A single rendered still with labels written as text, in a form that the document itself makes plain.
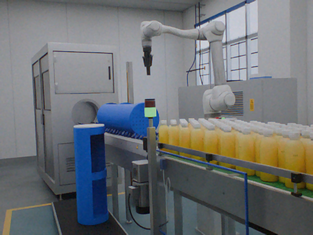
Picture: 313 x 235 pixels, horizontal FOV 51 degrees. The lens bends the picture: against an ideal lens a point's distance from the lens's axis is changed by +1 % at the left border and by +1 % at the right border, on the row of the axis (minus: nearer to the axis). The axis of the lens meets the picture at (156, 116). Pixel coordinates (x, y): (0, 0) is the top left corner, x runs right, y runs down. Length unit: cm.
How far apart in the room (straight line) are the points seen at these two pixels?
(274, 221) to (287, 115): 282
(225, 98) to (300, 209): 161
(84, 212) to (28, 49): 492
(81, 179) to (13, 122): 448
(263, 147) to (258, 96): 250
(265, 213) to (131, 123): 155
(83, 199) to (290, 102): 256
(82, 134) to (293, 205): 207
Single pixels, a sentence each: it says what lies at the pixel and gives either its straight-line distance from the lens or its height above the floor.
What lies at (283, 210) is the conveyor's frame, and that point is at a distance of 133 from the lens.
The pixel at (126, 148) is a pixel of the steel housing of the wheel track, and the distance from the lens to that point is 276.
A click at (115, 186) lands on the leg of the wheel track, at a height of 40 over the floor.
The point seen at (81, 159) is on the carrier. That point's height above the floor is 75.
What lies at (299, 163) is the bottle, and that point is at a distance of 134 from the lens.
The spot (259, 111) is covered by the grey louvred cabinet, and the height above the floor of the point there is 107.
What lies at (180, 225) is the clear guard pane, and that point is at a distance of 187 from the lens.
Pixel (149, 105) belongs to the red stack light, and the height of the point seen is 122.
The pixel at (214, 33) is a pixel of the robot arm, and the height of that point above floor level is 178.
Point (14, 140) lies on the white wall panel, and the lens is 738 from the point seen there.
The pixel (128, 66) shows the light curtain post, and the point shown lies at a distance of 379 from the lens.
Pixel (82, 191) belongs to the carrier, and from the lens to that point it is 306.
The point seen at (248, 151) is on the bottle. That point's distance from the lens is 151.
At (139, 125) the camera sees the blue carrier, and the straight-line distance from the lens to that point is 270.
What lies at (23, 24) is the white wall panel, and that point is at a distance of 752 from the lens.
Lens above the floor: 126
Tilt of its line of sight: 3 degrees down
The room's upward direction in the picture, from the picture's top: 2 degrees counter-clockwise
